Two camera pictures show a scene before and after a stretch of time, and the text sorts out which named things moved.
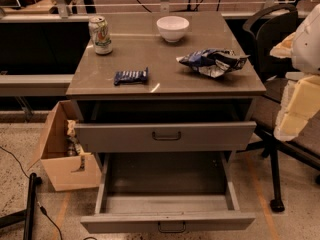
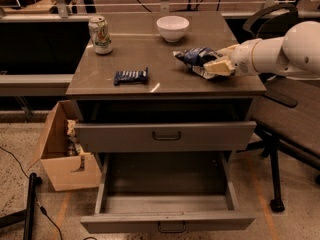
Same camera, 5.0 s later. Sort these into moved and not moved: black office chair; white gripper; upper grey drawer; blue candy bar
Moved: white gripper
Not moved: blue candy bar; upper grey drawer; black office chair
